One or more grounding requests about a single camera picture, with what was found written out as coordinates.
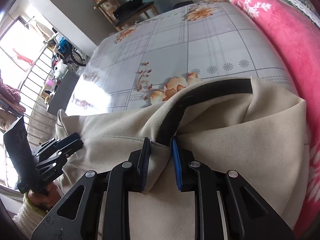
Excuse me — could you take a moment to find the cream green knit sleeve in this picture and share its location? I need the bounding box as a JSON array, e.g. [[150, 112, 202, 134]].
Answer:
[[12, 193, 47, 239]]

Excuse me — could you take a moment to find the cream zip jacket black trim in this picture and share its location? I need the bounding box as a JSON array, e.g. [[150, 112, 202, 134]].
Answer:
[[56, 77, 309, 239]]

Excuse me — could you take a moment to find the bicycle wheel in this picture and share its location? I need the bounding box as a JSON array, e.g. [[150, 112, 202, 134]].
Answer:
[[71, 48, 86, 67]]

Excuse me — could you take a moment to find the pink floral blanket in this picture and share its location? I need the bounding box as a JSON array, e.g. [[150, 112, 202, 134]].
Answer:
[[229, 0, 319, 239]]

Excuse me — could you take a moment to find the wooden chair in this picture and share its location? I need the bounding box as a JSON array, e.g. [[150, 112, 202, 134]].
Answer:
[[94, 0, 159, 32]]

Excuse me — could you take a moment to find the black bag on chair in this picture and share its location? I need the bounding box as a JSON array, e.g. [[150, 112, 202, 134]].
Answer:
[[113, 0, 148, 19]]

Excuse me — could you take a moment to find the bed with floral plaid sheet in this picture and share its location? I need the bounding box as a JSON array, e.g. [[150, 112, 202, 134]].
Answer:
[[66, 1, 296, 115]]

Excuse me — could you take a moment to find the person left hand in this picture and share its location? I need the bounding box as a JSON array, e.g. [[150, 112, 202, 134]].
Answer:
[[28, 182, 61, 209]]

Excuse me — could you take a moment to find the dark grey board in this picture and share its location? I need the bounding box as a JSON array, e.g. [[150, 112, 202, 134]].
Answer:
[[47, 70, 80, 116]]

